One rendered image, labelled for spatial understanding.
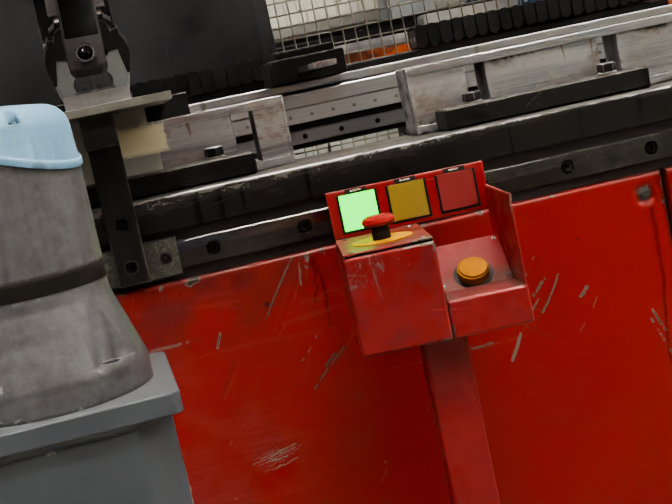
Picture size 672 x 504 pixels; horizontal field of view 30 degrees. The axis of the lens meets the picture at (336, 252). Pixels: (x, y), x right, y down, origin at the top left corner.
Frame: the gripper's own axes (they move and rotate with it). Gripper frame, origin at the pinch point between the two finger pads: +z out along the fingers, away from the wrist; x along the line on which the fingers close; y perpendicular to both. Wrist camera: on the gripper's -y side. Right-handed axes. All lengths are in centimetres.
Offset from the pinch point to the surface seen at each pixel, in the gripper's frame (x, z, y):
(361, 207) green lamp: -28.4, 4.8, -24.3
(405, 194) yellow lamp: -34.0, 4.0, -24.6
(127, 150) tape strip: -2.3, 8.2, -1.0
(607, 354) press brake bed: -59, 31, -36
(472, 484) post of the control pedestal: -33, 24, -55
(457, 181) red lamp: -40.6, 3.3, -25.1
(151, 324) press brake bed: -0.2, 17.2, -24.2
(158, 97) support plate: -6.9, -12.2, -16.2
